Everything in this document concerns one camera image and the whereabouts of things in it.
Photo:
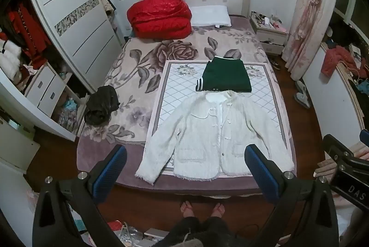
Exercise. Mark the red hanging clothes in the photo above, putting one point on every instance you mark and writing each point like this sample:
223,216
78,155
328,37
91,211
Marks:
30,30

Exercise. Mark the person's right forearm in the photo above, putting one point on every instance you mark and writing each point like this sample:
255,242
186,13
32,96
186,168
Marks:
325,169

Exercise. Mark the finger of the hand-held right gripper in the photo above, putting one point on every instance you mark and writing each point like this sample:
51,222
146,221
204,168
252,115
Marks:
365,137
335,147

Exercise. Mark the beige nightstand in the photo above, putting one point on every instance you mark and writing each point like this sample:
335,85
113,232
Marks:
271,36

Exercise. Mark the person's dark pants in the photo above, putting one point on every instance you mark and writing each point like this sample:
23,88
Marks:
199,232

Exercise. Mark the red quilt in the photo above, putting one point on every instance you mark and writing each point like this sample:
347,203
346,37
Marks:
161,15

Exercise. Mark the white sliding-door wardrobe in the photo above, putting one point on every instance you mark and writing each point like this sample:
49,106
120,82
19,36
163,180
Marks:
77,19

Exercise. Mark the toiletries clutter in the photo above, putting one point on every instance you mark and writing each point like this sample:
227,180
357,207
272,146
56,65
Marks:
266,20

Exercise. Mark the white pillow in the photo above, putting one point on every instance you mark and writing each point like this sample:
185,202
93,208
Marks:
210,16

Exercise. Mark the white fluffy garment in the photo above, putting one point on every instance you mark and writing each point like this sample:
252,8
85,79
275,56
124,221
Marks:
10,58

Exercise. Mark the white low cabinet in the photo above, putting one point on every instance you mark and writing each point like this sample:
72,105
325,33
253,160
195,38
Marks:
17,146

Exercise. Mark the person's foot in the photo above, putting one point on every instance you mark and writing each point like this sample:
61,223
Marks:
217,209
186,209

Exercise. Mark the grey slipper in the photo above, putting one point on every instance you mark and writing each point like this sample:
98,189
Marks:
302,100
301,87

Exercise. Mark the person's right foot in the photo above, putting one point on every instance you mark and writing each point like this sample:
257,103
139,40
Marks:
217,209

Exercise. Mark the quilted white mat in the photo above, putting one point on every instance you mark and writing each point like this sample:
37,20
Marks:
178,85

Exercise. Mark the person's left foot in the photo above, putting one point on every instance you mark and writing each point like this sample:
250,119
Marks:
186,209

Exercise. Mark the dark shoe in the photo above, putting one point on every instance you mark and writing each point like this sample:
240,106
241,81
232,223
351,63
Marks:
275,64

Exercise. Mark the green knit garment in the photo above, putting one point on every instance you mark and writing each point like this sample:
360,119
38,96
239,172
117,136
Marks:
224,74

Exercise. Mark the white drawer unit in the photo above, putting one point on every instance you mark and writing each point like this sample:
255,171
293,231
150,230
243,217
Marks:
46,88

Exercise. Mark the floor clutter pile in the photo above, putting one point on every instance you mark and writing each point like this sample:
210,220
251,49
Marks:
129,234

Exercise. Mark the white fuzzy jacket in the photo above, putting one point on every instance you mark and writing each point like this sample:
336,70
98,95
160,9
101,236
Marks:
201,134

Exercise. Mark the black crumpled garment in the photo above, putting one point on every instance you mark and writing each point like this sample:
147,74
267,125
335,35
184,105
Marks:
101,104

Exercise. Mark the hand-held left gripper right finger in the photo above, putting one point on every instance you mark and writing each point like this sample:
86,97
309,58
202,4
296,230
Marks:
259,175

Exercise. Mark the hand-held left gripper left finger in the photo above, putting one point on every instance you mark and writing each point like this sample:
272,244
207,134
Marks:
111,175

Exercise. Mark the pink floral curtain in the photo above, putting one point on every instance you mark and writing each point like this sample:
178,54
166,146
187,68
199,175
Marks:
308,4

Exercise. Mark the red padded jacket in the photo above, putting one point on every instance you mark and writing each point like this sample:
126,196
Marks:
337,59

